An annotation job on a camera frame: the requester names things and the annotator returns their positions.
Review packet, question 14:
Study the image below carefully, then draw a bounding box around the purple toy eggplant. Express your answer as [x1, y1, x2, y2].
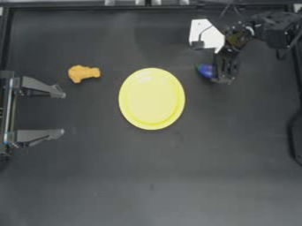
[195, 63, 216, 79]

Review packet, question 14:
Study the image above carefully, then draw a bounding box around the yellow plate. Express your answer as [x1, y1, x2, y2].
[117, 67, 185, 131]

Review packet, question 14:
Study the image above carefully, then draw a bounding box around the toy fried chicken nugget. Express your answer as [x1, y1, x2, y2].
[65, 64, 103, 85]

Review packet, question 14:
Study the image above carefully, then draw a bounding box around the black frame post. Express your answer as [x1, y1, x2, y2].
[0, 6, 12, 72]

